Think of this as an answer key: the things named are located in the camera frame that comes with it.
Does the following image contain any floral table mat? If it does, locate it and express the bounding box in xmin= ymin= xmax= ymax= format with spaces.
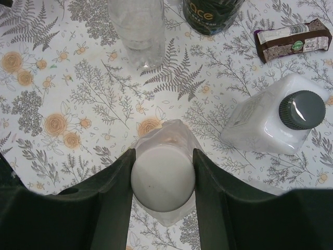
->
xmin=1 ymin=1 xmax=332 ymax=195

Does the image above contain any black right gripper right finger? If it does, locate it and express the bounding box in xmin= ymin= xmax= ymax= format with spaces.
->
xmin=193 ymin=149 xmax=332 ymax=249

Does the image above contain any white bottle black cap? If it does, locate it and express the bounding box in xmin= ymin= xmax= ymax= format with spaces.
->
xmin=220 ymin=73 xmax=330 ymax=155

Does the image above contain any clear plastic bottle middle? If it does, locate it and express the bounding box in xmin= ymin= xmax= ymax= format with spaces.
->
xmin=107 ymin=0 xmax=165 ymax=70

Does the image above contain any clear bottle with label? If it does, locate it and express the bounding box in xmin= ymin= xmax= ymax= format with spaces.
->
xmin=132 ymin=119 xmax=201 ymax=227

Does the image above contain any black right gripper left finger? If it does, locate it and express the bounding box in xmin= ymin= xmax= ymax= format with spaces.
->
xmin=1 ymin=149 xmax=136 ymax=249

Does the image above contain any brown snack packet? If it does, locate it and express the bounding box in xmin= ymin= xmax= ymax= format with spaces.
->
xmin=253 ymin=19 xmax=332 ymax=64

